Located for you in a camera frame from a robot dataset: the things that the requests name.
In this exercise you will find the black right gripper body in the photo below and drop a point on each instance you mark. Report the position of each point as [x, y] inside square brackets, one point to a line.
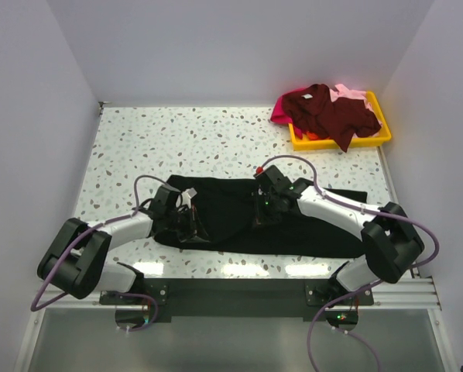
[267, 209]

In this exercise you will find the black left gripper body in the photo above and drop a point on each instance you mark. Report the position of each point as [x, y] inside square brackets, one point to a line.
[182, 222]

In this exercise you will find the black t shirt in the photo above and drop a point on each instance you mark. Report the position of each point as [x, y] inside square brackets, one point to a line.
[226, 208]

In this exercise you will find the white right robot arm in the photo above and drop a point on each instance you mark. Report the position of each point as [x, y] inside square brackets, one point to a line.
[390, 244]

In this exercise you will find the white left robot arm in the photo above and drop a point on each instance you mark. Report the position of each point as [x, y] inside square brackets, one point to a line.
[75, 260]

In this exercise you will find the orange red garment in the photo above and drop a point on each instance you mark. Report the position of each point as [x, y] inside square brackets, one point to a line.
[312, 136]

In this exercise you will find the magenta t shirt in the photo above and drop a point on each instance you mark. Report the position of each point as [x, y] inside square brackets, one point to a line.
[278, 115]

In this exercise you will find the maroon t shirt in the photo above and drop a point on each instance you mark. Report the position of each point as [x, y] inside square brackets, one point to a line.
[311, 110]

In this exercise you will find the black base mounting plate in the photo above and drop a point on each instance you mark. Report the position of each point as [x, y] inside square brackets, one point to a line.
[235, 298]

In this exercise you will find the light pink t shirt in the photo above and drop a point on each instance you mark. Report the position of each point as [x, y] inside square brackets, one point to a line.
[343, 97]

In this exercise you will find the yellow plastic tray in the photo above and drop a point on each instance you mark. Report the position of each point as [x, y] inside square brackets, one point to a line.
[360, 139]

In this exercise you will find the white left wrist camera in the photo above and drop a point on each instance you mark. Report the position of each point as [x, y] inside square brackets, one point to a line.
[188, 194]

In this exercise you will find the aluminium frame rail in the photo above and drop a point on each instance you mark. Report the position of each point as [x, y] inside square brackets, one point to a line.
[409, 293]

